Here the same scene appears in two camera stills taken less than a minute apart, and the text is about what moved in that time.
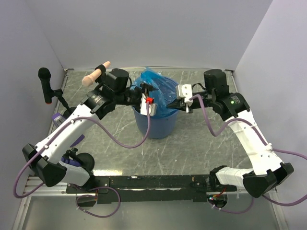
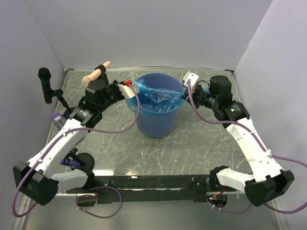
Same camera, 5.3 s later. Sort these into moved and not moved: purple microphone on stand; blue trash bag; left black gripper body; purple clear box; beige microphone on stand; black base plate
Moved: left black gripper body; blue trash bag
Not moved: black base plate; beige microphone on stand; purple microphone on stand; purple clear box
